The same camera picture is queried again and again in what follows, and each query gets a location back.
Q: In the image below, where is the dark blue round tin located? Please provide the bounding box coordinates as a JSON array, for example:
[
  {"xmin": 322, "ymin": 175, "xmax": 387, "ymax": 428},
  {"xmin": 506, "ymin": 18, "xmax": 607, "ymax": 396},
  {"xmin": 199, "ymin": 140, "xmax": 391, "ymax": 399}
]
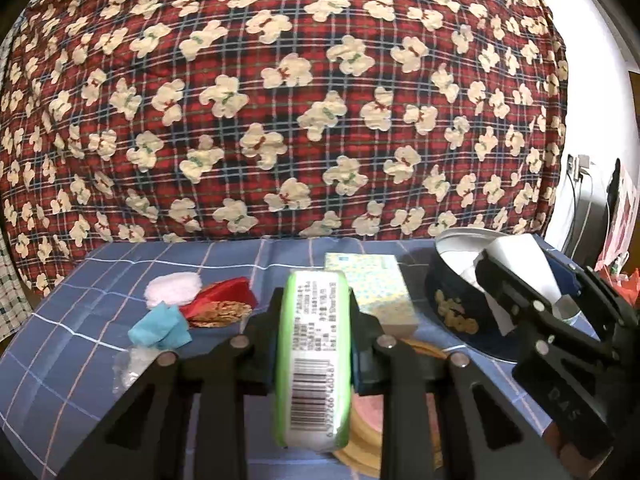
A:
[{"xmin": 425, "ymin": 227, "xmax": 586, "ymax": 361}]

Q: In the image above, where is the white green checked cloth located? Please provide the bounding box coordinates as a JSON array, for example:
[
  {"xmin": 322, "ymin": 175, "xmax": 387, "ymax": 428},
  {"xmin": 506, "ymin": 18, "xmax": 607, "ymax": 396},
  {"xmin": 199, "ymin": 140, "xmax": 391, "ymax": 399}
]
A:
[{"xmin": 0, "ymin": 245, "xmax": 32, "ymax": 343}]

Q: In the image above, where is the red plastic bag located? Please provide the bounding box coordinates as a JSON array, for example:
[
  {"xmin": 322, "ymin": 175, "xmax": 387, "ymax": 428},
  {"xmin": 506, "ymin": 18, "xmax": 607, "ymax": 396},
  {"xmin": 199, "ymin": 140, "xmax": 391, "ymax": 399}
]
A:
[{"xmin": 597, "ymin": 265, "xmax": 640, "ymax": 306}]

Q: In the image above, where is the teal cloth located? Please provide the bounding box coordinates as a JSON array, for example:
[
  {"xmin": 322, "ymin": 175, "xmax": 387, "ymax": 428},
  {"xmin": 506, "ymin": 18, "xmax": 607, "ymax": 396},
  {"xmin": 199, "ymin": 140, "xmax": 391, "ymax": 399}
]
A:
[{"xmin": 127, "ymin": 302, "xmax": 192, "ymax": 350}]

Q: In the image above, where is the white floral tissue box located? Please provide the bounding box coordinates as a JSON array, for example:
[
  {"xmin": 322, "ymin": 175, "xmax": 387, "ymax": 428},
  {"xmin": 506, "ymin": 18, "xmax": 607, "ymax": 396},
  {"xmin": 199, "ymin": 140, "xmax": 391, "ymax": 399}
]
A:
[{"xmin": 324, "ymin": 252, "xmax": 421, "ymax": 337}]

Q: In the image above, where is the clear plastic bag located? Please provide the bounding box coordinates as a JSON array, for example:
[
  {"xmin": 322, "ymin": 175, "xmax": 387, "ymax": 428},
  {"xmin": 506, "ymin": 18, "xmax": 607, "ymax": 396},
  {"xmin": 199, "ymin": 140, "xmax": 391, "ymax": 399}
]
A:
[{"xmin": 111, "ymin": 345, "xmax": 161, "ymax": 396}]

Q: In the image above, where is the pink round puff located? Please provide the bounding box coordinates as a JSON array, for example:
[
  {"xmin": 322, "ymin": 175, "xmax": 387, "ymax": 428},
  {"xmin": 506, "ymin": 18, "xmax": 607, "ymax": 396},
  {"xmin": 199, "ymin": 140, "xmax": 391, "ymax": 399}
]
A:
[{"xmin": 145, "ymin": 271, "xmax": 203, "ymax": 311}]

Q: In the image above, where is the white wall charger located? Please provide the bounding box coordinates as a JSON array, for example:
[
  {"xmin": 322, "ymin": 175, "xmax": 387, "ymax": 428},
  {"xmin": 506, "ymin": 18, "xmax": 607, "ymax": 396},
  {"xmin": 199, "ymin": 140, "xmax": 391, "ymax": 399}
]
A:
[{"xmin": 567, "ymin": 154, "xmax": 592, "ymax": 179}]

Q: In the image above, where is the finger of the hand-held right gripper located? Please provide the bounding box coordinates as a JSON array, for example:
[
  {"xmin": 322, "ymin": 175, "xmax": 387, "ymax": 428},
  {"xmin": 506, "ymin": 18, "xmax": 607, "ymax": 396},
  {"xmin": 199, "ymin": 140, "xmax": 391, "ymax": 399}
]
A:
[
  {"xmin": 475, "ymin": 252, "xmax": 556, "ymax": 331},
  {"xmin": 544, "ymin": 248, "xmax": 601, "ymax": 307}
]

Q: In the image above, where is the blue checked bedsheet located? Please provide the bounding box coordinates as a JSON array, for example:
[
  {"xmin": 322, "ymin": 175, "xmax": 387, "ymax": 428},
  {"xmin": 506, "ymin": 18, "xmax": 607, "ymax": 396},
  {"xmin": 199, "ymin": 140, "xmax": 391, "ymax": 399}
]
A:
[{"xmin": 0, "ymin": 235, "xmax": 576, "ymax": 480}]

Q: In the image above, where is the red snack packet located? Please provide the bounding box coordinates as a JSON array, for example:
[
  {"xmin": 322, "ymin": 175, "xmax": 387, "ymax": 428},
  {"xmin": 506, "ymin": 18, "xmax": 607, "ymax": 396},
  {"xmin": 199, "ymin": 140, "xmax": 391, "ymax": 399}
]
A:
[{"xmin": 180, "ymin": 276, "xmax": 258, "ymax": 330}]

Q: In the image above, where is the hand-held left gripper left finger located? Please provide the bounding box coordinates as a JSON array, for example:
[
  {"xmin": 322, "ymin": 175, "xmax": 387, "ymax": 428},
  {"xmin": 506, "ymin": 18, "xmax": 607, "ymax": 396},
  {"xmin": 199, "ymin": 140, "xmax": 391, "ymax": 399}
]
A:
[{"xmin": 57, "ymin": 287, "xmax": 286, "ymax": 480}]

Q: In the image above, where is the pink printed bag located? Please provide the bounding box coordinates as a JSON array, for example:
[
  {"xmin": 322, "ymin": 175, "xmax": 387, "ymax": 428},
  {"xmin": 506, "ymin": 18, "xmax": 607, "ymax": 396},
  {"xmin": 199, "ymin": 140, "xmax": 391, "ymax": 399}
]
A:
[{"xmin": 597, "ymin": 159, "xmax": 640, "ymax": 273}]

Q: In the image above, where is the green tissue pack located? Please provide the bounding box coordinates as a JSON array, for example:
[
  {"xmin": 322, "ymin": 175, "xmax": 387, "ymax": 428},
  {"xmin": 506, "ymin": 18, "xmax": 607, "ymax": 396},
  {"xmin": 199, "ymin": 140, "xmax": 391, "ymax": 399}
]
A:
[{"xmin": 270, "ymin": 269, "xmax": 356, "ymax": 453}]

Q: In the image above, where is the red plaid bear-print quilt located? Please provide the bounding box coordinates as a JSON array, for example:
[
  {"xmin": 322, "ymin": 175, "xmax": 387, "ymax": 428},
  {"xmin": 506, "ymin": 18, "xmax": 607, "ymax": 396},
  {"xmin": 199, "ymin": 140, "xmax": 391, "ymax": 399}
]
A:
[{"xmin": 0, "ymin": 0, "xmax": 571, "ymax": 301}]

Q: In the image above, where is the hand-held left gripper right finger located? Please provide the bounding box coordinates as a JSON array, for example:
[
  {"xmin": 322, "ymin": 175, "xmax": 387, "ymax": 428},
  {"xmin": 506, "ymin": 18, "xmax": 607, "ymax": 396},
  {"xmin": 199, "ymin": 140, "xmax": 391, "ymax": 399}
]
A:
[{"xmin": 347, "ymin": 290, "xmax": 576, "ymax": 480}]

